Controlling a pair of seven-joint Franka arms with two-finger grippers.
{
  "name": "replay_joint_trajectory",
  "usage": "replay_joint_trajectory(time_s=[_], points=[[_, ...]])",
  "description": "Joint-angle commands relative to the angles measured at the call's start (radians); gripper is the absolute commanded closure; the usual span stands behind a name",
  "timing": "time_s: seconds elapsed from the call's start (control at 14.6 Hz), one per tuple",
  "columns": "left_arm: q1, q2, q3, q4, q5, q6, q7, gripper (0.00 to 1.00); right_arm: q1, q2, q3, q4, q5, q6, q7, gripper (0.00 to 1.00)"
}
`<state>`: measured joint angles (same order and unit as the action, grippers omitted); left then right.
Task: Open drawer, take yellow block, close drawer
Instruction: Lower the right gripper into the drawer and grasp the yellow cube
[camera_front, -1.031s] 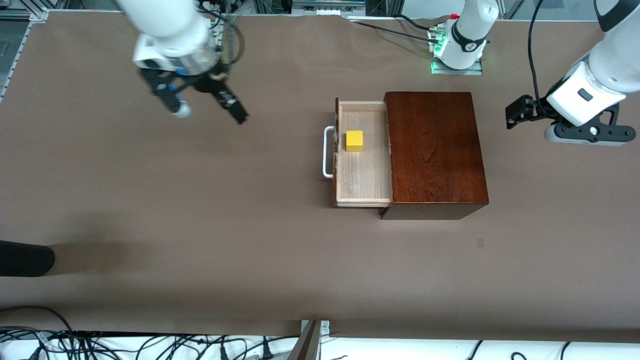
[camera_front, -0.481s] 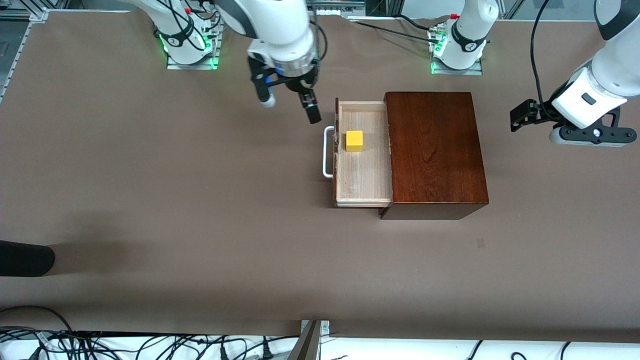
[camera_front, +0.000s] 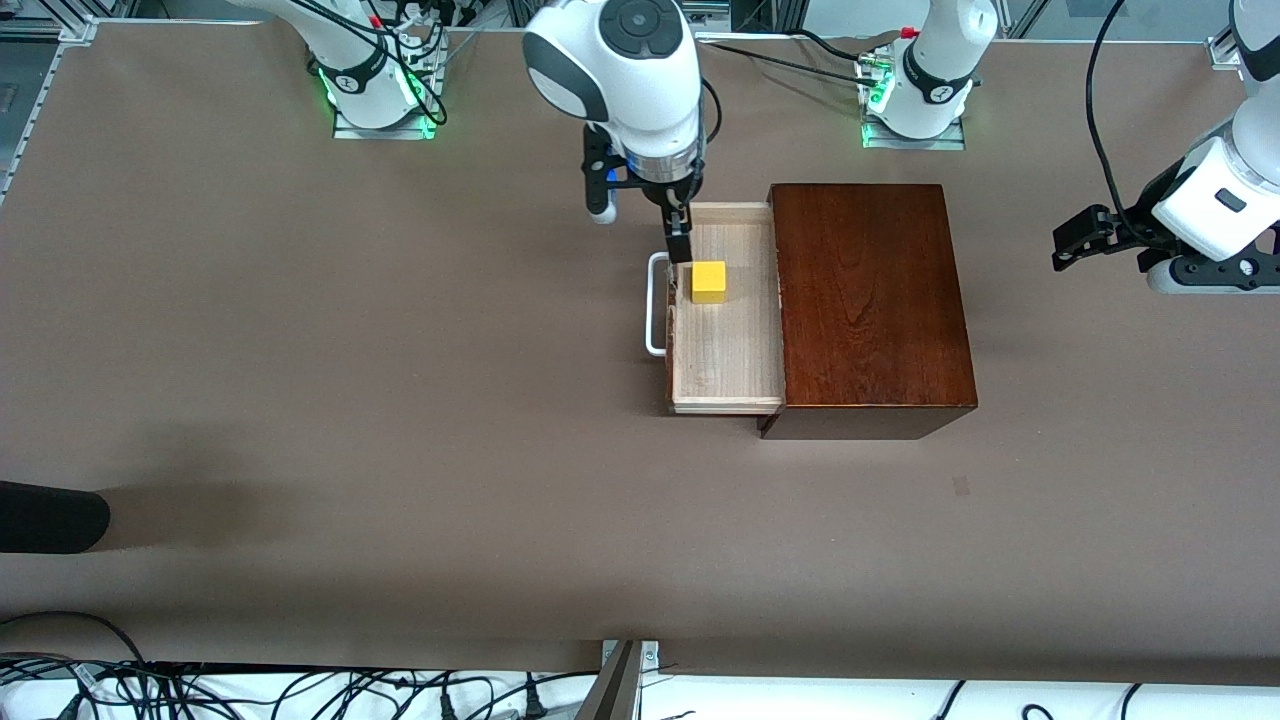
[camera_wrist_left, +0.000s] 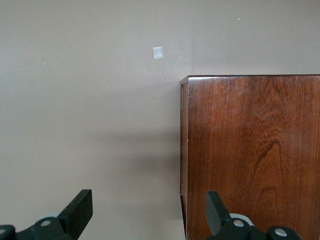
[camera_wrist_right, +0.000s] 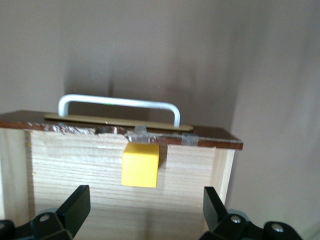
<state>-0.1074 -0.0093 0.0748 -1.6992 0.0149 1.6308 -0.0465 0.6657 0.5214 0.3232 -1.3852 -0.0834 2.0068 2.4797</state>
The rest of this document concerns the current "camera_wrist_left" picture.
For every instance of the dark brown wooden cabinet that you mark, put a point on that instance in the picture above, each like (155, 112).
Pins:
(250, 150)

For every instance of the small grey tape piece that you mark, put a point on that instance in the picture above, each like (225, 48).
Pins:
(158, 53)

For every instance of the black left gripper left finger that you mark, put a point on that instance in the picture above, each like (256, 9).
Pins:
(77, 212)

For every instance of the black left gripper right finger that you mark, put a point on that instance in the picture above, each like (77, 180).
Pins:
(215, 212)

